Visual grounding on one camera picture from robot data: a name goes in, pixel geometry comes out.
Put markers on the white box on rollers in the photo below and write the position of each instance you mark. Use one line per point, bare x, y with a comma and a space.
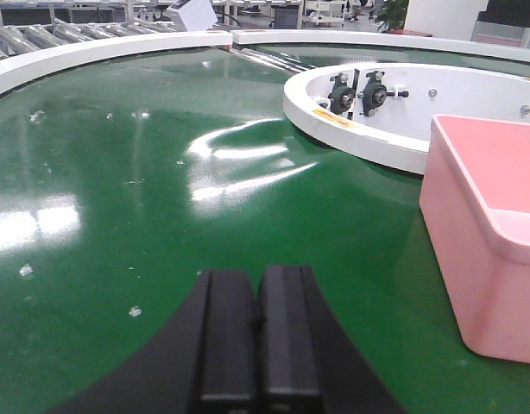
191, 15

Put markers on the green potted plant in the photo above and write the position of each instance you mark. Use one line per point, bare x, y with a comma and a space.
392, 15

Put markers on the pink plastic bin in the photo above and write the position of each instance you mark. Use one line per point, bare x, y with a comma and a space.
475, 200

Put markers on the white outer conveyor rail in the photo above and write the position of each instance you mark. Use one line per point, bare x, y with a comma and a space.
22, 69

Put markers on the metal roller conveyor rack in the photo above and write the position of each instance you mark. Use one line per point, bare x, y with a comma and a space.
16, 40

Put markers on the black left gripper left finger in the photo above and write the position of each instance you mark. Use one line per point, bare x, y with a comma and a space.
202, 360

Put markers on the black bearing block left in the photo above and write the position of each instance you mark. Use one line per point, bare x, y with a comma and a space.
342, 96

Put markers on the black bearing block right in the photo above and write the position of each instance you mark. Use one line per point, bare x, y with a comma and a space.
375, 93

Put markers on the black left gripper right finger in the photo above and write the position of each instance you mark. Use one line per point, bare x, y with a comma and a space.
308, 363

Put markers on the black bearing block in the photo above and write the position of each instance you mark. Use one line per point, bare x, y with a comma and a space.
342, 96
375, 93

